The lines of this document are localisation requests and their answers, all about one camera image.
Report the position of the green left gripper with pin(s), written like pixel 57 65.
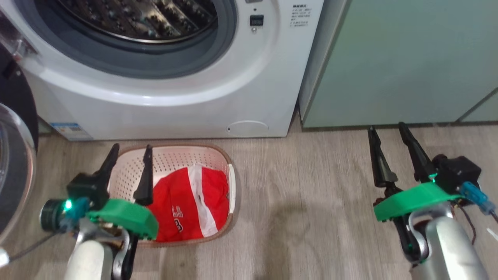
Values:
pixel 124 216

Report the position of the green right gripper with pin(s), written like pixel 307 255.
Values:
pixel 412 198

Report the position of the red jersey with white stripe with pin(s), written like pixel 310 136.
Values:
pixel 183 202

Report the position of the washing machine glass door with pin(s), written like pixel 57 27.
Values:
pixel 17 116

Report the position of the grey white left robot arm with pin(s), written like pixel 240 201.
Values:
pixel 89 260

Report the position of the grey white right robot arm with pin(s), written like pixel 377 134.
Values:
pixel 447 249

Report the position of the white front-load washing machine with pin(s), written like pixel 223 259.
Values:
pixel 175 105

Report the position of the steel washer drum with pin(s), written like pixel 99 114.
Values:
pixel 148 19

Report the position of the metal door hinge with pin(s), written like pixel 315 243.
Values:
pixel 17 42

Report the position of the black door latch socket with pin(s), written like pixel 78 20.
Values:
pixel 256 20

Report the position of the cream perforated laundry basket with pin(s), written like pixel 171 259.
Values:
pixel 171 159

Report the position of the blue energy label sticker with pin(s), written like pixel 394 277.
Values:
pixel 71 131

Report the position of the black cylindrical sensor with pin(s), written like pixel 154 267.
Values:
pixel 49 216

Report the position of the pale green cabinet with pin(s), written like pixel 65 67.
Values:
pixel 397 62

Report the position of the round white filter cover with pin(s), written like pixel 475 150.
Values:
pixel 247 128

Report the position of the black text instruction sticker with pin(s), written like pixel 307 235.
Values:
pixel 300 15

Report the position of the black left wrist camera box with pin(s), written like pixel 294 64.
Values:
pixel 83 186

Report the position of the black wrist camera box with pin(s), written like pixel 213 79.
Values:
pixel 457 171
pixel 83 186

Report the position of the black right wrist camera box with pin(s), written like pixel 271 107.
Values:
pixel 457 171

